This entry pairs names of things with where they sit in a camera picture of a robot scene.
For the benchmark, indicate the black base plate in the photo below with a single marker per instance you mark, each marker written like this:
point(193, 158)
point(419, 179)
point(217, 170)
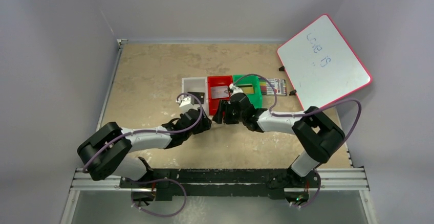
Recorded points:
point(275, 184)

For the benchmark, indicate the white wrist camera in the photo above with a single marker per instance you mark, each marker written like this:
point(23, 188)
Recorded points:
point(186, 104)
point(234, 89)

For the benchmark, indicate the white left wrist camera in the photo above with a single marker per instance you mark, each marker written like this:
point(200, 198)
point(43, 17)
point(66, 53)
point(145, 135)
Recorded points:
point(186, 104)

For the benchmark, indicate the white plastic bin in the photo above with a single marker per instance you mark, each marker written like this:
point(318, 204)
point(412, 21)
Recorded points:
point(196, 84)

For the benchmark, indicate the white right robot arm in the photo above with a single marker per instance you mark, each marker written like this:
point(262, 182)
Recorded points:
point(319, 136)

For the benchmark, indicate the red plastic bin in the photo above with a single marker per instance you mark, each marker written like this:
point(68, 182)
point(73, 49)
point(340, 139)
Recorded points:
point(217, 81)

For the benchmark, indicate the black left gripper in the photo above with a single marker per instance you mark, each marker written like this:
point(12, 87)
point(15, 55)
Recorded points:
point(204, 125)

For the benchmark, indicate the marker pen pack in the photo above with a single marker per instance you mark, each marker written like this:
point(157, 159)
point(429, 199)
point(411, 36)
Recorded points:
point(273, 86)

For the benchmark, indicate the black credit card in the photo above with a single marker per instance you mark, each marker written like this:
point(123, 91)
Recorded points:
point(199, 97)

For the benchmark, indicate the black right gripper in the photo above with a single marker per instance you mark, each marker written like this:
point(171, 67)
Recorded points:
point(224, 113)

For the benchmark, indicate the gold credit card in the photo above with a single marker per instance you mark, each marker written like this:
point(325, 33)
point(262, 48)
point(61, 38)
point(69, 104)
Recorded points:
point(248, 89)

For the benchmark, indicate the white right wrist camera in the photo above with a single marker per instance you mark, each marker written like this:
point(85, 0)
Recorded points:
point(234, 89)

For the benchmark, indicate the silver credit card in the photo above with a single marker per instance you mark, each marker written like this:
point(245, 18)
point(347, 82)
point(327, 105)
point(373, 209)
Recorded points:
point(219, 92)

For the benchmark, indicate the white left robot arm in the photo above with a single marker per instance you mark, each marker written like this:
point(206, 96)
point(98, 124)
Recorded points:
point(104, 153)

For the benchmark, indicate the aluminium frame rail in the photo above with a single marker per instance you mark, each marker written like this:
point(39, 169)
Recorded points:
point(346, 179)

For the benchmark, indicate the pink framed whiteboard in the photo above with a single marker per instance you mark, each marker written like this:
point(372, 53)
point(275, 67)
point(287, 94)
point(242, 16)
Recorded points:
point(321, 64)

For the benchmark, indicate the green plastic bin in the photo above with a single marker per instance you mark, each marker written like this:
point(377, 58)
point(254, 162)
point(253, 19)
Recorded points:
point(256, 99)

